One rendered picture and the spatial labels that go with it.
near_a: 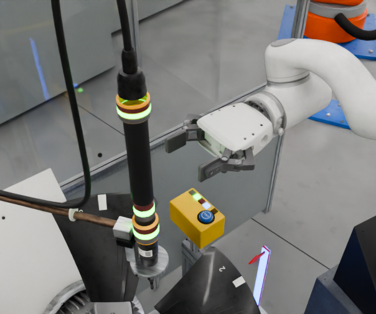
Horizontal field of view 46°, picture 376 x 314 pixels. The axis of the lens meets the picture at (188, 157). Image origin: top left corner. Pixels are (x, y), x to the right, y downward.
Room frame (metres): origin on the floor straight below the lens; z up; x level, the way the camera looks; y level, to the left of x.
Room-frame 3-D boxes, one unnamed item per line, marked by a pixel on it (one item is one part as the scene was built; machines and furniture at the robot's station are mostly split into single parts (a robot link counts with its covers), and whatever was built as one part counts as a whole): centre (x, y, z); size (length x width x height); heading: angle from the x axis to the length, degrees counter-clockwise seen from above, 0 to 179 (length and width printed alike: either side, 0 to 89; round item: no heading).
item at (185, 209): (0.92, -0.03, 1.02); 0.16 x 0.10 x 0.11; 39
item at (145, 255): (0.47, 0.07, 1.65); 0.04 x 0.04 x 0.46
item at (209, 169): (0.50, -0.05, 1.66); 0.07 x 0.03 x 0.03; 129
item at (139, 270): (0.47, 0.08, 1.50); 0.09 x 0.07 x 0.10; 74
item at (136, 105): (0.47, 0.07, 1.80); 0.04 x 0.04 x 0.03
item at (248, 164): (0.54, -0.09, 1.66); 0.08 x 0.06 x 0.01; 31
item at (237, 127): (0.59, -0.08, 1.66); 0.11 x 0.10 x 0.07; 129
